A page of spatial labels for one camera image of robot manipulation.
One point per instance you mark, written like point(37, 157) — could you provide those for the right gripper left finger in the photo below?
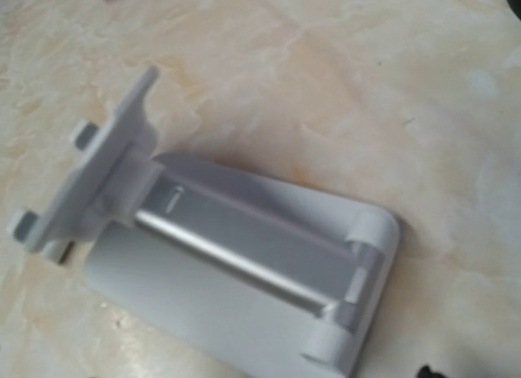
point(427, 372)

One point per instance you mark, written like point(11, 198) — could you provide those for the white folding phone stand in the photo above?
point(275, 279)

